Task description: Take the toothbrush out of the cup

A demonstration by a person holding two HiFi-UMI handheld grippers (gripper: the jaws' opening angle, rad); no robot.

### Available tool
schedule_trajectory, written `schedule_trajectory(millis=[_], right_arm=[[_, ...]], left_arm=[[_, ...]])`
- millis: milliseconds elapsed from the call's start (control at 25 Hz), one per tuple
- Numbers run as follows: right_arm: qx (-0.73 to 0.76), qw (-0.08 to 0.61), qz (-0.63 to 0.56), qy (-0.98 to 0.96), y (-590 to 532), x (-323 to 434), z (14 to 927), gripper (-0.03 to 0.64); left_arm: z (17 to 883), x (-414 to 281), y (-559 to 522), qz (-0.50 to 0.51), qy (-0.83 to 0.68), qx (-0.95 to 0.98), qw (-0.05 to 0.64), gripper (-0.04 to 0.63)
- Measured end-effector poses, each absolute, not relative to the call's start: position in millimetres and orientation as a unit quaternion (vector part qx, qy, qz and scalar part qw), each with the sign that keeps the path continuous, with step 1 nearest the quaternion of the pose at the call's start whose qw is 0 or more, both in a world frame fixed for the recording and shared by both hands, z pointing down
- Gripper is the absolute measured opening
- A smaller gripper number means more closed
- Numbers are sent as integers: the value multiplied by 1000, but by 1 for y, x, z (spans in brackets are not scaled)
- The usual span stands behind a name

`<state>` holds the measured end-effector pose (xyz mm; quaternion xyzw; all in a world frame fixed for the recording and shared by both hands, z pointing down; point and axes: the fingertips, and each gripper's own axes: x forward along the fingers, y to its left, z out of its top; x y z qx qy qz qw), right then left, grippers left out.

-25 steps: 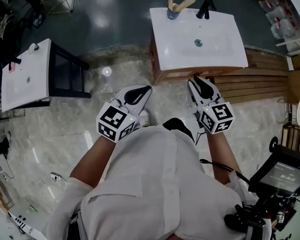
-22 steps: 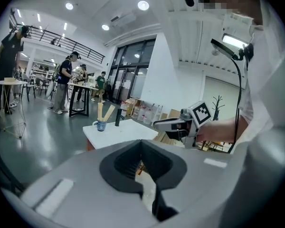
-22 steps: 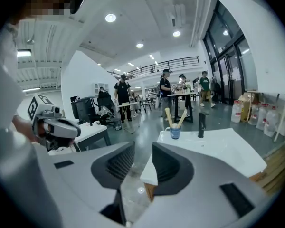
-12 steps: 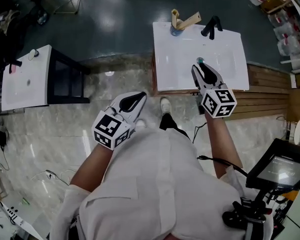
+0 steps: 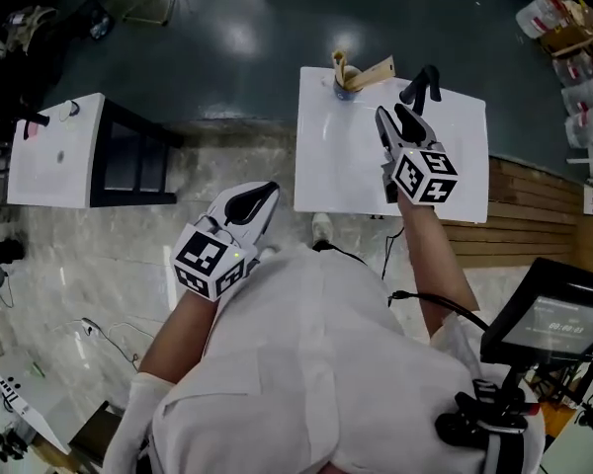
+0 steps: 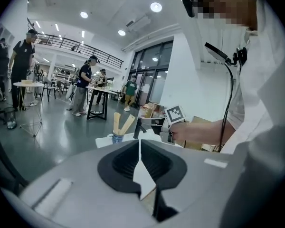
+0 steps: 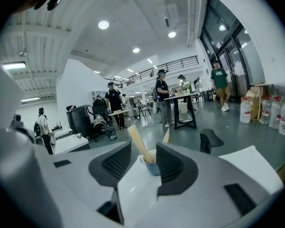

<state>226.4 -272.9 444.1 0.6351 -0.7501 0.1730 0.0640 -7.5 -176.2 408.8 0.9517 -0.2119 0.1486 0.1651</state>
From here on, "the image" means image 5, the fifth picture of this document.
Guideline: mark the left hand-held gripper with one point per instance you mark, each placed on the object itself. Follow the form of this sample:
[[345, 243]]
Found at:
[[202, 260]]

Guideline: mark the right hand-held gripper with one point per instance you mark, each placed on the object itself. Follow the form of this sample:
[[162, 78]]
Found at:
[[425, 176]]

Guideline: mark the beige paper strip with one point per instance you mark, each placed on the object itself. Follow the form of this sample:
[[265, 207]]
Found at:
[[373, 73], [339, 67]]

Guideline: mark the person's right forearm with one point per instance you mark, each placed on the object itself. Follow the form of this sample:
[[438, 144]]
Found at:
[[430, 255]]

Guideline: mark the person's left forearm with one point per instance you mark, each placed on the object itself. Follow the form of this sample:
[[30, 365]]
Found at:
[[178, 334]]

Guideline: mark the white shoe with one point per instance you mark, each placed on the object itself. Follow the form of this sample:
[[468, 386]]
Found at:
[[269, 252], [322, 227]]

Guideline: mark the black faucet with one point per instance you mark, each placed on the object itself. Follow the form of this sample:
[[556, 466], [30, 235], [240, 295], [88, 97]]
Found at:
[[427, 79]]

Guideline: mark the wooden plank platform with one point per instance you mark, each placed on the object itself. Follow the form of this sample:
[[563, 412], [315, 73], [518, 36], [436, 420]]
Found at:
[[524, 225]]

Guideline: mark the person's white shirt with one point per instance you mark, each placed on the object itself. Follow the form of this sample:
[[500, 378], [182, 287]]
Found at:
[[301, 363]]

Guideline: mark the clear plastic water bottle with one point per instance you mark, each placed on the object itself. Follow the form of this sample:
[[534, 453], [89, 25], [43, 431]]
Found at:
[[541, 15], [575, 67], [590, 129], [582, 98]]

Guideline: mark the cardboard box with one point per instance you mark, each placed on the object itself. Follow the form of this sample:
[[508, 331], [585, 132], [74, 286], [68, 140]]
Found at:
[[573, 32]]

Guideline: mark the white power strip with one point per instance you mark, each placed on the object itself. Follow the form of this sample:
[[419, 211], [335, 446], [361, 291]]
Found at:
[[90, 327]]

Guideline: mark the small glass mug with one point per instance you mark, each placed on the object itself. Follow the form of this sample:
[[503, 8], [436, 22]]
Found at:
[[70, 107]]

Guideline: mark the small pink item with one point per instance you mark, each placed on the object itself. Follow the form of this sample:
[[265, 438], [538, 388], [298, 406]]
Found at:
[[32, 130]]

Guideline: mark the black monitor screen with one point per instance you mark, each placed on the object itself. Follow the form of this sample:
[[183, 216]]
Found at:
[[548, 314]]

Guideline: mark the beige garment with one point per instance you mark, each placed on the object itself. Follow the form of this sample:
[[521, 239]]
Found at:
[[29, 27]]

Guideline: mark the white panel with black buttons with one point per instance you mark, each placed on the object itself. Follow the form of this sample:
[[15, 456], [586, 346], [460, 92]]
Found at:
[[29, 408]]

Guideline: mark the black clamp mount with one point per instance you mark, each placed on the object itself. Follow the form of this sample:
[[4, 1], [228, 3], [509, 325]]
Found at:
[[479, 415]]

